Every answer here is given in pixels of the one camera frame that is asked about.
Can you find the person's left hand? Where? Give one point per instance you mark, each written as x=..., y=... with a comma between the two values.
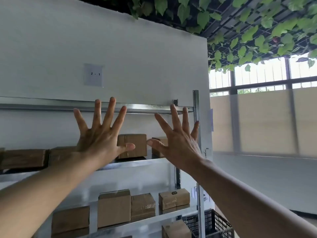
x=99, y=146

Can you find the person's right hand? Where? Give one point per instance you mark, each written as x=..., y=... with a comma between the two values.
x=182, y=148

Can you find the cardboard box with handwritten label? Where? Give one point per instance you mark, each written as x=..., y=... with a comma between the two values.
x=155, y=153

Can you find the long box red print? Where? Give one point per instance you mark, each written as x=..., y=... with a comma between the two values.
x=62, y=156

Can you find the tape-wrapped cubic cardboard box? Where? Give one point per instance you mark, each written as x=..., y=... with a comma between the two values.
x=140, y=146

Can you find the metal shelving rack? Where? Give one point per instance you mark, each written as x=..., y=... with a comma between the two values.
x=49, y=106

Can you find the boxes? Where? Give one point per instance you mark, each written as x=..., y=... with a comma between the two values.
x=114, y=210

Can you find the black plastic crate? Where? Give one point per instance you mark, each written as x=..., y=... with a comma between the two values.
x=213, y=225

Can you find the person's right forearm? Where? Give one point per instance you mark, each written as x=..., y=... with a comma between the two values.
x=247, y=208

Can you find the person's left forearm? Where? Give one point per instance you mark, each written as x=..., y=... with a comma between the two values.
x=37, y=195

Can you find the dark-framed window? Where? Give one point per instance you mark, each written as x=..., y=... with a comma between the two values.
x=265, y=121

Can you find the green vine leaves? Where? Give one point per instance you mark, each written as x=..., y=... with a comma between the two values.
x=203, y=18

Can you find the white paper wall sign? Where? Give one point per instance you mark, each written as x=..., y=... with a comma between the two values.
x=92, y=75

